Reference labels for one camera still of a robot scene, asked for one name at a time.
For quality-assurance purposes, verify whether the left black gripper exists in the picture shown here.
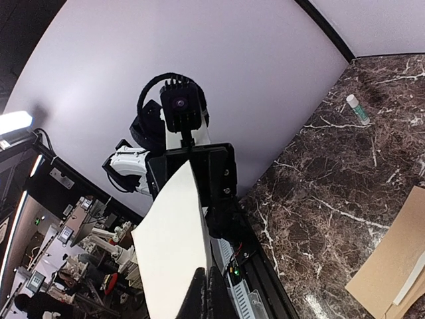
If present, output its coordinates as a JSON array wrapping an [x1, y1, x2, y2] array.
[[145, 143, 238, 213]]

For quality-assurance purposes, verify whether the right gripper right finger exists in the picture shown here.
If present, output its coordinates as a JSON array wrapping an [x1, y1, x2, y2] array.
[[207, 266, 238, 319]]

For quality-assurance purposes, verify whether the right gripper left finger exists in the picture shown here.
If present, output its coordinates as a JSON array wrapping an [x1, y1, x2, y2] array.
[[176, 267, 207, 319]]

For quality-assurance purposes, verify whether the white green glue stick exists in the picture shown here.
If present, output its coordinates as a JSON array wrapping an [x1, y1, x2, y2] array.
[[346, 94, 371, 126]]

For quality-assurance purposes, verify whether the brown paper envelope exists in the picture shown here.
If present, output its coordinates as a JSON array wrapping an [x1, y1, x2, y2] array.
[[345, 186, 424, 318]]

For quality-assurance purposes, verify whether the beige ornate letter sheet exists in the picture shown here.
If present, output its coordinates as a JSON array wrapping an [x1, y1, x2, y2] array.
[[392, 252, 425, 306]]

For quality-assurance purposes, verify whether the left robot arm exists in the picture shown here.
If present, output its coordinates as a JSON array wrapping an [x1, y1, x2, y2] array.
[[102, 141, 237, 211]]

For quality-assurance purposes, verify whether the bright ceiling light panel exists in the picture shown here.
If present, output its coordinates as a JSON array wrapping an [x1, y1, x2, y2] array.
[[0, 111, 33, 135]]

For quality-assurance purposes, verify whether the white slotted cable duct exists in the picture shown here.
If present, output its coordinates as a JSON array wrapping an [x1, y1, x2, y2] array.
[[216, 239, 268, 319]]

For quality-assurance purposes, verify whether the right black corner post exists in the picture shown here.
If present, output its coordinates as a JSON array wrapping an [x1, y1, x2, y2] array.
[[294, 0, 356, 63]]

